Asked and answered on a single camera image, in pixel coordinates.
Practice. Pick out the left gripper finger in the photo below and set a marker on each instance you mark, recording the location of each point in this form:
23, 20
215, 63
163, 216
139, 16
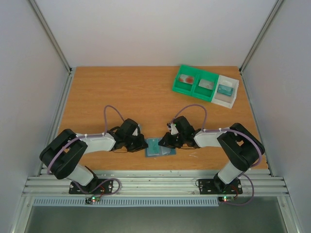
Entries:
142, 143
135, 149

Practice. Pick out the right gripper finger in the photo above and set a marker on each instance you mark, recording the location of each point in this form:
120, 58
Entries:
167, 138
164, 144

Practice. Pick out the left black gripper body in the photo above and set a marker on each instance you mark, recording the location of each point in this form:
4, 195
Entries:
131, 144

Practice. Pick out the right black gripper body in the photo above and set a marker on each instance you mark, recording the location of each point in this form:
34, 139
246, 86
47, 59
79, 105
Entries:
173, 140

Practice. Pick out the blue card holder wallet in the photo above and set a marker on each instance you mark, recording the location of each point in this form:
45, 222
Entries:
165, 151

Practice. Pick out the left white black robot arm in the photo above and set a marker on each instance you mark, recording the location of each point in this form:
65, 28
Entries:
62, 156

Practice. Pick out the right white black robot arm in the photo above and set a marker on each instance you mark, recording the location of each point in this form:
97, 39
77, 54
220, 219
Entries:
243, 150

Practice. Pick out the red patterned card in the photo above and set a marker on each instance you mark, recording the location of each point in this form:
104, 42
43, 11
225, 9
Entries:
183, 78

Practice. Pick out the teal card in white bin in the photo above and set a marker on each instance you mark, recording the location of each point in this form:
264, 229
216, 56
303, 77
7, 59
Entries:
225, 90

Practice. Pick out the left green plastic bin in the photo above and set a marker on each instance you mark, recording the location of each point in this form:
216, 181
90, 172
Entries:
185, 88

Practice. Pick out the green plastic bin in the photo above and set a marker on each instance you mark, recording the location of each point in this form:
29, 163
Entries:
185, 88
202, 93

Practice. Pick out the middle green plastic bin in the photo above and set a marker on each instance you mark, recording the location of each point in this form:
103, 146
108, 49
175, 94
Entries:
202, 93

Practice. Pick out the white plastic bin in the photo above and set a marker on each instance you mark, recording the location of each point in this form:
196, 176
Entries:
223, 100

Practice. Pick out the left small circuit board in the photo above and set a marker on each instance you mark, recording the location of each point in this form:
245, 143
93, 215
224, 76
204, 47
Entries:
92, 200

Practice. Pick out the small circuit board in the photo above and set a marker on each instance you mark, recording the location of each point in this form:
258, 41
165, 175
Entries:
92, 200
227, 198

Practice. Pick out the right small circuit board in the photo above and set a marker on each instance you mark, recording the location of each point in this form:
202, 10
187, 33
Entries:
227, 198

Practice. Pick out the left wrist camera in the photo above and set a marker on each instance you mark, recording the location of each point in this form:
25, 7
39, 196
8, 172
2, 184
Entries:
137, 130

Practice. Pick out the aluminium front rail frame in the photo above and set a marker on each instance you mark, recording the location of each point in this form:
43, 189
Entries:
170, 176

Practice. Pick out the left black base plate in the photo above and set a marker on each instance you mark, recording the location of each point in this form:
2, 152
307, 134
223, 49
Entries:
107, 185

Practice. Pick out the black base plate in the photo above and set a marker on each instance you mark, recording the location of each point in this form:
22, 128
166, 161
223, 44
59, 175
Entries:
209, 186
107, 185

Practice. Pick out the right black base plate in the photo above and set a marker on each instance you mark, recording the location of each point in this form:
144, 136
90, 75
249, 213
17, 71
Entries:
209, 186

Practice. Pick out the left aluminium corner post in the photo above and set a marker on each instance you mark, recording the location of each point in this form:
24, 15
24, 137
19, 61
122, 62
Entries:
37, 11

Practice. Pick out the aluminium corner post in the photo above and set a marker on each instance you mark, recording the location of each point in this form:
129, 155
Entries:
262, 32
37, 11

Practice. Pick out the grey slotted cable duct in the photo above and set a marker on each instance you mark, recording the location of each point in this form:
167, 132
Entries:
127, 202

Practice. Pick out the right aluminium corner post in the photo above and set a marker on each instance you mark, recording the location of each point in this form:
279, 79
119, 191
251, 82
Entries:
262, 32

